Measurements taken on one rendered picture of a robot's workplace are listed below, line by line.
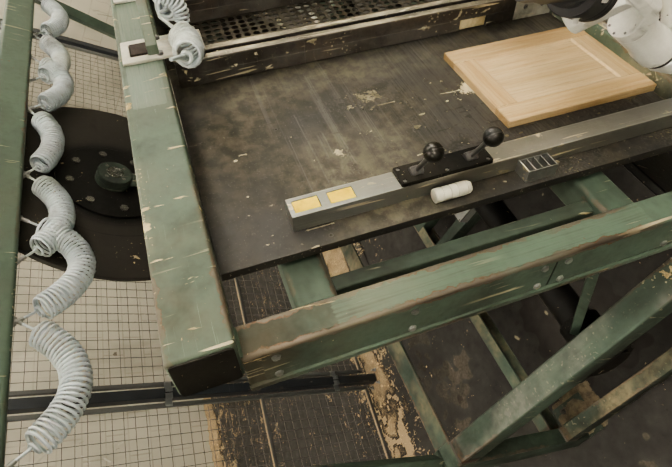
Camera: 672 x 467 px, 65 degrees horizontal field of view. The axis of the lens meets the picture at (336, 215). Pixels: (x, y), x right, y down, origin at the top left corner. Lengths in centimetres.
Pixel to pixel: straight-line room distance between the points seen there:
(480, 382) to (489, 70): 184
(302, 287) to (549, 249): 43
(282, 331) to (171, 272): 19
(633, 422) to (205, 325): 198
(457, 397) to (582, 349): 146
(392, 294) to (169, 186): 44
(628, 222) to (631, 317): 54
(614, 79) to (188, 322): 114
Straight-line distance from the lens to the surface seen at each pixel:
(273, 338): 81
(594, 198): 121
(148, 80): 127
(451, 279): 87
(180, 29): 120
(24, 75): 210
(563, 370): 166
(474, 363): 290
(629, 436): 250
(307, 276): 97
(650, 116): 135
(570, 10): 91
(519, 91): 136
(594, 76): 148
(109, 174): 178
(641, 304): 155
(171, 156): 104
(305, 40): 140
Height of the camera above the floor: 219
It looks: 34 degrees down
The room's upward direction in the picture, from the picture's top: 82 degrees counter-clockwise
